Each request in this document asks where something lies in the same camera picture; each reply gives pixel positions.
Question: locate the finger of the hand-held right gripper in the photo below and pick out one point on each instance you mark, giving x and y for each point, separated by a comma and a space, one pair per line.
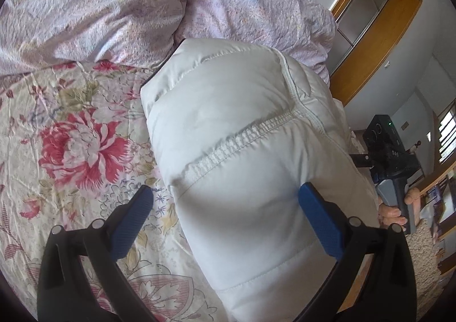
361, 160

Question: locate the floral bedsheet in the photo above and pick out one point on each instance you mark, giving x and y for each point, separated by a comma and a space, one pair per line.
82, 151

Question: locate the wooden bed frame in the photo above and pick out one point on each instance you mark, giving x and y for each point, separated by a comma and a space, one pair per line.
356, 283

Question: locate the wooden wardrobe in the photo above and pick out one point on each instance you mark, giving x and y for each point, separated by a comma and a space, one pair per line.
374, 16

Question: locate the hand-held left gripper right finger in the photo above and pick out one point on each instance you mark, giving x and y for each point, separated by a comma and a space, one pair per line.
319, 222

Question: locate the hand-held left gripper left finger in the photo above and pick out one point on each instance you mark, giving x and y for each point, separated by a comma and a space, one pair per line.
132, 222

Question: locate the grey wall switch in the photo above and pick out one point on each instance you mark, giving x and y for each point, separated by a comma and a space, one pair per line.
404, 126

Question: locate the wooden bookshelf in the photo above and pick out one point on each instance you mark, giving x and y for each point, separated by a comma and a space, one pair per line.
441, 208

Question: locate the beige fluffy rug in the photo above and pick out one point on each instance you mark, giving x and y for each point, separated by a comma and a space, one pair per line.
420, 250

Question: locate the lilac floral pillow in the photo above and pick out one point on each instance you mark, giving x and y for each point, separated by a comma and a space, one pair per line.
256, 5
92, 5

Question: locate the person's right hand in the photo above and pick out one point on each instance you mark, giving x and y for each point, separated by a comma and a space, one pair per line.
390, 214

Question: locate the white puffer jacket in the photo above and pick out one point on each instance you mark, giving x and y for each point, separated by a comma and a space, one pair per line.
249, 151

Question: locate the window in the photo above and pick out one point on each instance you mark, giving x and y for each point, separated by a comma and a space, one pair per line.
447, 133

